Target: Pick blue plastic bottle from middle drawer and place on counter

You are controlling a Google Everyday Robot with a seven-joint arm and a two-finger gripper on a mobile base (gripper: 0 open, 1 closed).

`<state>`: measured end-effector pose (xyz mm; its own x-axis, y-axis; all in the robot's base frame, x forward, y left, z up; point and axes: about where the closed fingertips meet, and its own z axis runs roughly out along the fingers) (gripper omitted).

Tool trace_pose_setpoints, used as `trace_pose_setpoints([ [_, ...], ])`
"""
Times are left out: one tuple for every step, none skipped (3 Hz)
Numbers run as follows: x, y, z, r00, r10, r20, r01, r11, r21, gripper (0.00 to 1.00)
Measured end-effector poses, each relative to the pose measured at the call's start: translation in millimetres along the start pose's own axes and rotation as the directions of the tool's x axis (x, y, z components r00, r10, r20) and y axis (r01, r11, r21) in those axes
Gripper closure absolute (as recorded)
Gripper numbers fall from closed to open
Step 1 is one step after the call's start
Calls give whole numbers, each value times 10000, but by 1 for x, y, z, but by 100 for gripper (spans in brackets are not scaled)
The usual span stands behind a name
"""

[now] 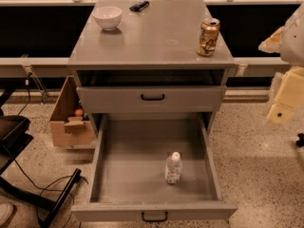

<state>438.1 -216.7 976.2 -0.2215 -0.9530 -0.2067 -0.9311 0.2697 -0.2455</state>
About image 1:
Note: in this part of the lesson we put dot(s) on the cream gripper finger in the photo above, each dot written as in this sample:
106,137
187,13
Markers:
289,96

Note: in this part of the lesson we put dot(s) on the clear plastic bottle white cap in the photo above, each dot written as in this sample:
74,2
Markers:
173,168

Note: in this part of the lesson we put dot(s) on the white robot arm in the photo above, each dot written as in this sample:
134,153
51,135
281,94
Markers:
288,41

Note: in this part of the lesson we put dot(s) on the closed grey upper drawer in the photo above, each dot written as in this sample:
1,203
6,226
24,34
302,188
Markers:
127,99

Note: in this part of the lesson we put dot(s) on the open grey middle drawer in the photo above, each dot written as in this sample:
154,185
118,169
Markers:
127,174

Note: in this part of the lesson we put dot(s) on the grey drawer cabinet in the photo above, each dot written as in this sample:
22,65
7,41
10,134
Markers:
154,47

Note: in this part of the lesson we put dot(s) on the black caster wheel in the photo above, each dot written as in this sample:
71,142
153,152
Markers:
300,141

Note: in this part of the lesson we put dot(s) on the grey railing beam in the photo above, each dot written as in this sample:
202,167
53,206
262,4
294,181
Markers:
57,67

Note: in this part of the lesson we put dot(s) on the gold soda can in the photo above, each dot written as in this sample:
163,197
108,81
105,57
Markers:
209,32

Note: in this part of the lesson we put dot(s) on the black flat device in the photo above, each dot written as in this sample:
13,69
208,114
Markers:
139,6

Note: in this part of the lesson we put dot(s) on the white ceramic bowl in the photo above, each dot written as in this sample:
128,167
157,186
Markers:
108,18

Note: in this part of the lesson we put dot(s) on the orange fruit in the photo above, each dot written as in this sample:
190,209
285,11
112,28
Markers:
78,113

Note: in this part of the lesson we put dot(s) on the cardboard box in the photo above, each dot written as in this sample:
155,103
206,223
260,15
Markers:
66,129

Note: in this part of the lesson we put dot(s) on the white shoe tip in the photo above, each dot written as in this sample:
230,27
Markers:
6,210

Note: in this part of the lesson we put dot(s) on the black upper drawer handle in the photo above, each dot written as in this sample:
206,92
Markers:
152,98

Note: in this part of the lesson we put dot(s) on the black drawer handle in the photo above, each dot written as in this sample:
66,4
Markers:
154,217
152,98

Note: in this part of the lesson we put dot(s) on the black lower drawer handle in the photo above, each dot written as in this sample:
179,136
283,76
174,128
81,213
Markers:
154,217

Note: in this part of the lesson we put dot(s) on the black chair frame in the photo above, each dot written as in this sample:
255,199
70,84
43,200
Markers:
41,168

